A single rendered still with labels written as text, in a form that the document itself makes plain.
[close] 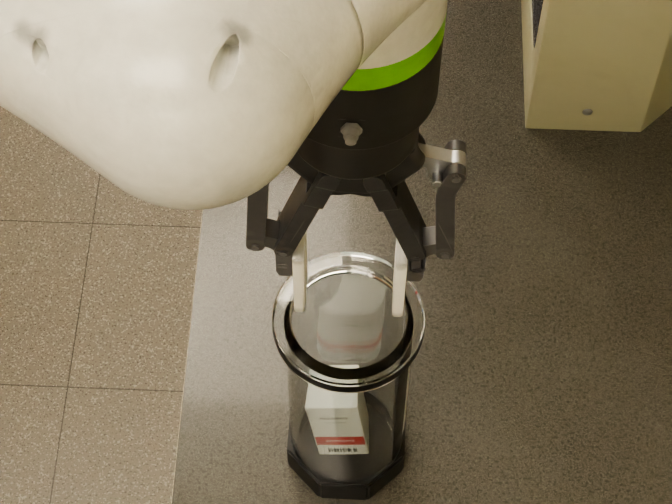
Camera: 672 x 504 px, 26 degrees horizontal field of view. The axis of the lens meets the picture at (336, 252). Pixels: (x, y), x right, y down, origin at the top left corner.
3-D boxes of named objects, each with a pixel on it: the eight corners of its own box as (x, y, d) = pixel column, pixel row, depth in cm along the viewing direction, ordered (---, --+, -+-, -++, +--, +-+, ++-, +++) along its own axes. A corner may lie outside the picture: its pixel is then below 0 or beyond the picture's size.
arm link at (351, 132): (259, 100, 73) (443, 108, 73) (276, -73, 79) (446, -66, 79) (264, 168, 78) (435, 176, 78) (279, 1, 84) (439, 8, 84)
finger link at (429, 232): (408, 222, 93) (455, 224, 93) (405, 262, 98) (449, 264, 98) (408, 241, 93) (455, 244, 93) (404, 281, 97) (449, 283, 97)
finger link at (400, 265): (397, 225, 95) (408, 226, 95) (393, 279, 101) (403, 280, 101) (395, 265, 94) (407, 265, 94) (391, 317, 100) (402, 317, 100)
